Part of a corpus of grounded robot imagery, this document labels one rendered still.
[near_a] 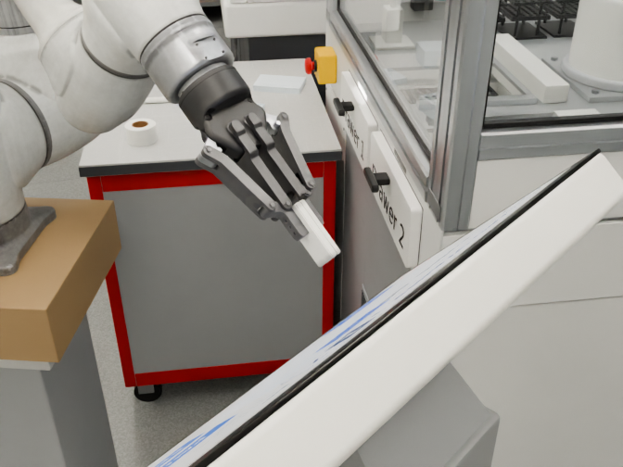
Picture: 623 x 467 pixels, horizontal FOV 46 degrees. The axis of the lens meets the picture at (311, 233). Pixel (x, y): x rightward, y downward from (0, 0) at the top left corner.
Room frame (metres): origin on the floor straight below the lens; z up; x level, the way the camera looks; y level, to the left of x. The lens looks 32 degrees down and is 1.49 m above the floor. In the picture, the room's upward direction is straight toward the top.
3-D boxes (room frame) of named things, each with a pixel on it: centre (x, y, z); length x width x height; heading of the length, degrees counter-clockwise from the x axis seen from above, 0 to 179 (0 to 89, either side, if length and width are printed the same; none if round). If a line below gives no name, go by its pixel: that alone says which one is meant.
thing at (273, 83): (1.89, 0.09, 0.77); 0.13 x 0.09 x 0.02; 80
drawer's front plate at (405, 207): (1.09, -0.14, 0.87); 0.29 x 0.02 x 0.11; 8
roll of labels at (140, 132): (1.55, 0.39, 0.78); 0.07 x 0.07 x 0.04
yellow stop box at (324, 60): (1.73, -0.03, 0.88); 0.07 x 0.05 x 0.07; 8
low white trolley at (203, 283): (1.77, 0.26, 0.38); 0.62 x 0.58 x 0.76; 8
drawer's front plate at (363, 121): (1.41, -0.09, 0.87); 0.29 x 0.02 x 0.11; 8
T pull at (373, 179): (1.09, -0.11, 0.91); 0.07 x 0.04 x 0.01; 8
